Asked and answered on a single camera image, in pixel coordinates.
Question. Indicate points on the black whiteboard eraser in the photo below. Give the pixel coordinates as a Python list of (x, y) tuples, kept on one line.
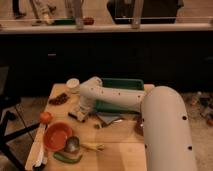
[(78, 115)]

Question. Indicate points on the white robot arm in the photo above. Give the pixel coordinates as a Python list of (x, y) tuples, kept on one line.
[(167, 136)]

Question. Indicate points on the green plastic tray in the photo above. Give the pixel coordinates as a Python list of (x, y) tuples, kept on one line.
[(120, 83)]

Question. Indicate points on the grey blue cloth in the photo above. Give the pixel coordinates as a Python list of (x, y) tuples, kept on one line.
[(107, 118)]

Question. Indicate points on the white round container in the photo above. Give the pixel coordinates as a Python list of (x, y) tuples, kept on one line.
[(73, 85)]

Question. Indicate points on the metal spoon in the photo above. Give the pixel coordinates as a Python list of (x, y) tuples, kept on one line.
[(103, 124)]

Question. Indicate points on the dark red grape bunch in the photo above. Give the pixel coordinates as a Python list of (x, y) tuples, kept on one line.
[(59, 100)]

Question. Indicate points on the dark purple bowl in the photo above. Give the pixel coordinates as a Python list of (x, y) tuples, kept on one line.
[(139, 126)]

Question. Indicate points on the yellow banana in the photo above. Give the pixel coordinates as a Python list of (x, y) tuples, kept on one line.
[(93, 146)]

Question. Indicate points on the green and red object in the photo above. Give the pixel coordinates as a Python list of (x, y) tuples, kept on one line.
[(72, 21)]

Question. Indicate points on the red tomato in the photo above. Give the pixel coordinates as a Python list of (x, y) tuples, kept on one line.
[(45, 117)]

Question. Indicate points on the orange plastic bowl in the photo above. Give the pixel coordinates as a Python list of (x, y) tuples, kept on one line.
[(55, 136)]

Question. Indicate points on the green chili pepper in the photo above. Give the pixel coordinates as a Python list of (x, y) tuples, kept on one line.
[(60, 157)]

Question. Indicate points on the black box on shelf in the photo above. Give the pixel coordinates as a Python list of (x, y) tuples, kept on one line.
[(154, 11)]

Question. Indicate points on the black chair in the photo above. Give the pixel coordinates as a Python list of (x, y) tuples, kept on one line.
[(5, 103)]

